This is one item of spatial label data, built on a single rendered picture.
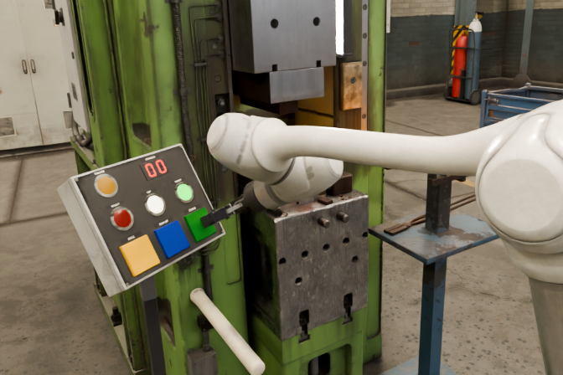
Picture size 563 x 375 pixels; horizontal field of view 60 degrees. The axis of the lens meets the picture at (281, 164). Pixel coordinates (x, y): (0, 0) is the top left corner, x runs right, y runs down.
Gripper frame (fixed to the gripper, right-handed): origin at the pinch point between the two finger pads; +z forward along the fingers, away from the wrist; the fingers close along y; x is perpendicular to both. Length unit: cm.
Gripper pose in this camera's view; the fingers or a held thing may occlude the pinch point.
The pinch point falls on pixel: (212, 218)
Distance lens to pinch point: 127.6
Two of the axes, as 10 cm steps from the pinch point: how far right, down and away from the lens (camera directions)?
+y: 5.6, -2.6, 7.8
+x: -4.5, -8.9, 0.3
